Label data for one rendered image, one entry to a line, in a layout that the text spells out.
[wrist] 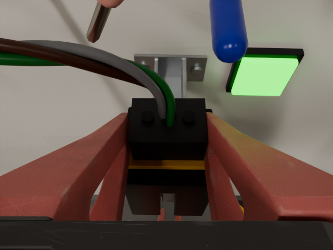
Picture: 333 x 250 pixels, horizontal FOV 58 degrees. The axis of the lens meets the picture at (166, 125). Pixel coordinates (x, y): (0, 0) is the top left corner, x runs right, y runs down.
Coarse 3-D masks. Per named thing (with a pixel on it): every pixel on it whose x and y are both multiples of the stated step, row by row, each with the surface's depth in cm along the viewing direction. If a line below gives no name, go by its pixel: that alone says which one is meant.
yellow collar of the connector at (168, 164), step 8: (136, 160) 13; (144, 160) 13; (152, 160) 13; (160, 160) 13; (168, 160) 13; (176, 160) 13; (184, 160) 13; (192, 160) 13; (128, 168) 13; (136, 168) 13; (144, 168) 13; (152, 168) 13; (160, 168) 13; (168, 168) 13; (176, 168) 13; (184, 168) 13; (192, 168) 13; (200, 168) 13
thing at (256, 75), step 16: (256, 48) 18; (272, 48) 18; (288, 48) 18; (240, 64) 18; (256, 64) 18; (272, 64) 18; (288, 64) 18; (240, 80) 19; (256, 80) 19; (272, 80) 19; (288, 80) 19
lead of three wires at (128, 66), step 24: (0, 48) 7; (24, 48) 7; (48, 48) 7; (72, 48) 8; (96, 48) 8; (96, 72) 8; (120, 72) 8; (144, 72) 9; (168, 96) 10; (168, 120) 11
